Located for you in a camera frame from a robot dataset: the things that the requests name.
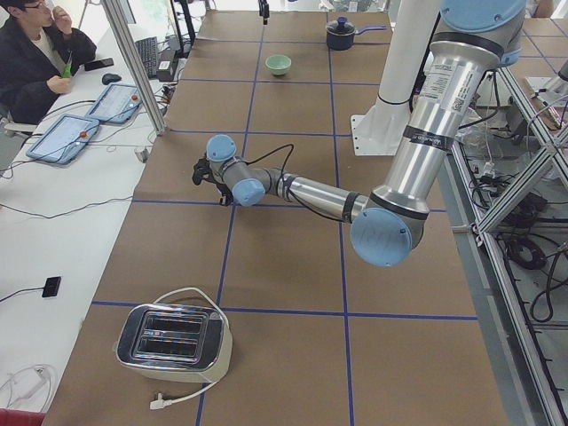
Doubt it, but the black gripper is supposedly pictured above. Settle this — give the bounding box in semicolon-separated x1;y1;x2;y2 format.
216;182;233;206

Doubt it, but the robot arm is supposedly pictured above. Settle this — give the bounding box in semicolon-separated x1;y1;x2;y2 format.
203;1;525;267

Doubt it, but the green bowl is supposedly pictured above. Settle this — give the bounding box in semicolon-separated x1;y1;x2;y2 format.
264;54;292;76

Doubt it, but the dark blue saucepan with lid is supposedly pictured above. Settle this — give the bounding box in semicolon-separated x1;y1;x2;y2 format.
326;17;388;51

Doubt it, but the small metal cylinder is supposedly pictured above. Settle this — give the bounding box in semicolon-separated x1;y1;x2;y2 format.
134;146;149;163

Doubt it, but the black keyboard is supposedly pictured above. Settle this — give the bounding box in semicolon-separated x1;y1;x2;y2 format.
134;36;158;79

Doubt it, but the far blue teach pendant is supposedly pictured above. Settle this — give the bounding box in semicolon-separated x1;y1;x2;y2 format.
85;83;142;124

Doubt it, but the blue teach pendant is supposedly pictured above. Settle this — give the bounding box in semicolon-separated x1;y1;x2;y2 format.
85;83;142;124
26;114;100;165

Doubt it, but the silver cream toaster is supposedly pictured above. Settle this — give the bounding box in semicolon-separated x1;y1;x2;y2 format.
115;304;233;383

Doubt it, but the black computer mouse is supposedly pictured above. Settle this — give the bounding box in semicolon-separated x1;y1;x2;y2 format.
101;73;122;85

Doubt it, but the near blue teach pendant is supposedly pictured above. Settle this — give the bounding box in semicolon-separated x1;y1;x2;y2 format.
26;114;100;165

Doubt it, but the black smartphone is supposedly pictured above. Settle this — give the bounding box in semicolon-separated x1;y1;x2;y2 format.
84;58;114;72

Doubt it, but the small black puck device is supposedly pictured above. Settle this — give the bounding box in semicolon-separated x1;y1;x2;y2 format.
42;276;61;298

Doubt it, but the person in black jacket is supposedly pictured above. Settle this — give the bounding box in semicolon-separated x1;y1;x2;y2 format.
1;1;97;124

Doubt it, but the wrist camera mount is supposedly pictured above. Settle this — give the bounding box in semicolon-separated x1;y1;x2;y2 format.
192;157;216;185

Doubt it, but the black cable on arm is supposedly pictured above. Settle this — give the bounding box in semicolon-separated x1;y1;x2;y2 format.
221;142;356;223

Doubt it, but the aluminium frame post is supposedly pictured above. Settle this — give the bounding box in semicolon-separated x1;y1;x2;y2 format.
102;0;166;136

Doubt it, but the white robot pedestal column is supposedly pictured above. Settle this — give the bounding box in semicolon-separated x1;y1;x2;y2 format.
351;0;441;156

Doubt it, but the white toaster power cord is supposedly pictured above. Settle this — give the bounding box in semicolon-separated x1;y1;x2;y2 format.
148;287;221;411

